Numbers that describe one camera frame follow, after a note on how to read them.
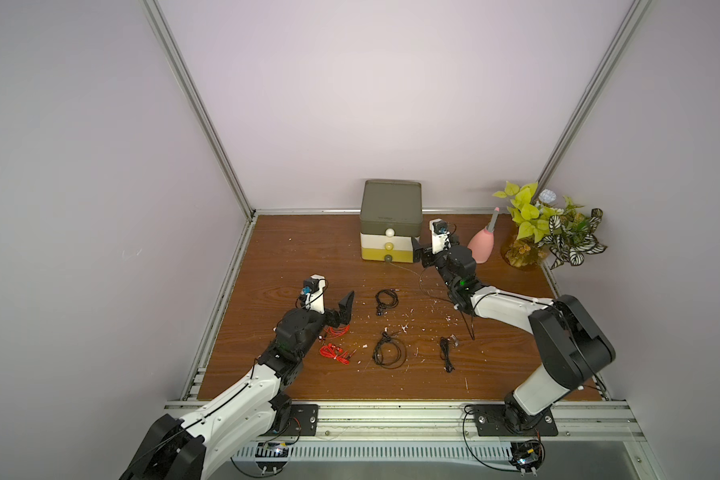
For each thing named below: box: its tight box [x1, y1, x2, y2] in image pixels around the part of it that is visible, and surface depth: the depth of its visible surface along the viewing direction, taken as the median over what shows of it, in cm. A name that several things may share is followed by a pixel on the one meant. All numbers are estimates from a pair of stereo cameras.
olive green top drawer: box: [360, 210, 423, 238], surface depth 93 cm
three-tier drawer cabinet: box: [359, 180, 423, 263], surface depth 97 cm
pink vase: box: [467, 207, 500, 264], surface depth 102 cm
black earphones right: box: [439, 334, 459, 373], surface depth 86 cm
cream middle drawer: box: [360, 232, 413, 252], surface depth 99 cm
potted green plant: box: [493, 182, 608, 271], surface depth 87 cm
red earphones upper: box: [324, 324, 351, 338], surface depth 89 cm
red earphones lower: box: [319, 343, 357, 365], surface depth 85 cm
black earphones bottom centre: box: [372, 326, 393, 370], surface depth 86 cm
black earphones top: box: [375, 288, 399, 316], surface depth 97 cm
